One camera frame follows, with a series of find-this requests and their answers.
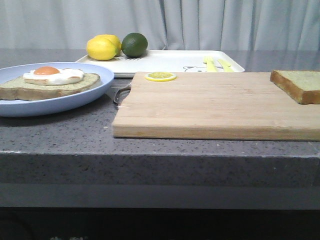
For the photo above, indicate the wooden cutting board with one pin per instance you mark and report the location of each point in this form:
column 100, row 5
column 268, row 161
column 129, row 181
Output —
column 215, row 106

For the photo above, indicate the light blue round plate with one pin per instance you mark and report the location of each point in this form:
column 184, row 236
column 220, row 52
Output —
column 22, row 108

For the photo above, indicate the yellow plastic fork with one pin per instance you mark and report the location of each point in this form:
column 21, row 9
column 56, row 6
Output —
column 210, row 65

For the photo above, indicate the grey curtain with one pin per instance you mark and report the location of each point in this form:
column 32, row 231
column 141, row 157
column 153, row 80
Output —
column 232, row 25

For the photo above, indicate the metal cutting board handle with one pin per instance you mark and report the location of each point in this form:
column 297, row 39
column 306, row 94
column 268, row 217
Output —
column 117, row 99

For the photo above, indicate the yellow lemon slice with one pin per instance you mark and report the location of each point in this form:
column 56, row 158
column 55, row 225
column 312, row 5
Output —
column 160, row 76

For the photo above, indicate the front yellow lemon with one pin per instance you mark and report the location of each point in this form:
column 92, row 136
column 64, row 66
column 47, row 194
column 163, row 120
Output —
column 101, row 49

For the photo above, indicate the bread slice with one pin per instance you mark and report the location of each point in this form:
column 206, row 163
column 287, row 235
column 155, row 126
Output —
column 303, row 86
column 18, row 89

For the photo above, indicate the white bear tray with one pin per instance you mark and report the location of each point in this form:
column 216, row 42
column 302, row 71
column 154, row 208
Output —
column 164, row 61

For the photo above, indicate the fried egg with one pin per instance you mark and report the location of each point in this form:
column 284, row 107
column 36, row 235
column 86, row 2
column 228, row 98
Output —
column 51, row 76

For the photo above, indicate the green lime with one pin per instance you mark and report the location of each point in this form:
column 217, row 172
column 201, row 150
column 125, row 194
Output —
column 134, row 45

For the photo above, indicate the rear yellow lemon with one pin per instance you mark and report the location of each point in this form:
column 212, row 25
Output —
column 115, row 41

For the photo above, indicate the yellow plastic knife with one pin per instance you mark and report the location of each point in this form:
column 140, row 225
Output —
column 226, row 66

